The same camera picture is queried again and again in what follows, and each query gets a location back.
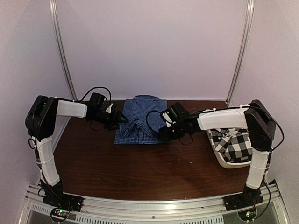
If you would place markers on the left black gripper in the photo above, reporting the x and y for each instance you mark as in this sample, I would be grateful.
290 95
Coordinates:
115 120

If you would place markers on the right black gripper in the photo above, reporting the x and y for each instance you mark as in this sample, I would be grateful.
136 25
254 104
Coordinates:
166 136

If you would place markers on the blue checked long sleeve shirt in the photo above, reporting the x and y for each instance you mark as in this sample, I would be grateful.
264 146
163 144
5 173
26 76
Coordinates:
143 112

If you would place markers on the white plastic basket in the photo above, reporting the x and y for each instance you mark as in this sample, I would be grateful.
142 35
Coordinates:
229 163

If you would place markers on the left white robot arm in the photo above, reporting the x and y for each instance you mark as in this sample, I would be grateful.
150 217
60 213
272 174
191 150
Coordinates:
40 123

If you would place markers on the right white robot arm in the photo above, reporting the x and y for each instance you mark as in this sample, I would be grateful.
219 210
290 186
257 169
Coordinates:
253 117

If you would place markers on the black white plaid shirt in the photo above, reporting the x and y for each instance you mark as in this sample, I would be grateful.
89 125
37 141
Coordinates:
231 142

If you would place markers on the right round circuit board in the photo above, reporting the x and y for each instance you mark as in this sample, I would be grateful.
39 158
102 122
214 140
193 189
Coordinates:
247 215

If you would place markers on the round circuit board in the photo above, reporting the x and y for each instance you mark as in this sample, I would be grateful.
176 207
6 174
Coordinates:
59 215
247 215

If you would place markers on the left round circuit board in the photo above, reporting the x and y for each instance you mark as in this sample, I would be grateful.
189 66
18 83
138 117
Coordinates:
59 215

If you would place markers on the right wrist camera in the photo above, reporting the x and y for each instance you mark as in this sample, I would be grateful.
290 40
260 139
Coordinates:
174 114

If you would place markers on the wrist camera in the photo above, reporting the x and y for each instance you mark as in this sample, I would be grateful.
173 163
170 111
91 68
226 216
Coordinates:
99 102
174 114

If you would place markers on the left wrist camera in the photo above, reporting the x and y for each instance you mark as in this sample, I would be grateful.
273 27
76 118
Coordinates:
99 102

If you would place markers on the left aluminium frame post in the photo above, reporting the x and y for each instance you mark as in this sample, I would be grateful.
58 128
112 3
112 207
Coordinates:
60 48

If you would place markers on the aluminium frame post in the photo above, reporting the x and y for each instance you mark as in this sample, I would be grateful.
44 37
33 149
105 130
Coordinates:
242 50
60 48

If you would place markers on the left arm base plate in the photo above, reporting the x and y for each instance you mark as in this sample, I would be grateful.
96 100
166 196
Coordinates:
68 202

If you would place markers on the aluminium front rail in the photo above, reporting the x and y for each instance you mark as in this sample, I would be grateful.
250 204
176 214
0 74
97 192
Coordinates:
207 210

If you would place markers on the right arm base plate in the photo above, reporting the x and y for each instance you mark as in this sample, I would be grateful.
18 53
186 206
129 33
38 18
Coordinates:
241 200

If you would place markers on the right aluminium frame post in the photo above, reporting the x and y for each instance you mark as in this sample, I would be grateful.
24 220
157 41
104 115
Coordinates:
242 50

